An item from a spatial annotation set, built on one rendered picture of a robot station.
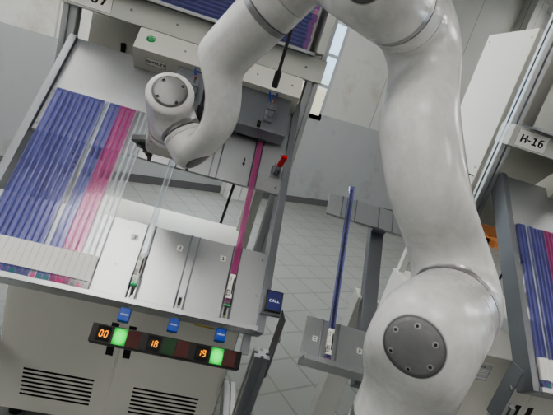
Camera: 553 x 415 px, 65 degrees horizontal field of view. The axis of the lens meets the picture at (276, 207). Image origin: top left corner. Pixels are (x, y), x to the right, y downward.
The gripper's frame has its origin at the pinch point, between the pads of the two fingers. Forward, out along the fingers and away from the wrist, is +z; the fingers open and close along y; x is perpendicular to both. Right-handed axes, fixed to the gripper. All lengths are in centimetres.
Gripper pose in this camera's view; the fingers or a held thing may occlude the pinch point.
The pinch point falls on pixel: (169, 159)
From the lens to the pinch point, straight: 107.8
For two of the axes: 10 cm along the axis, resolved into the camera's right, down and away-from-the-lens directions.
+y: -9.5, -2.5, -1.7
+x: -1.9, 9.3, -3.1
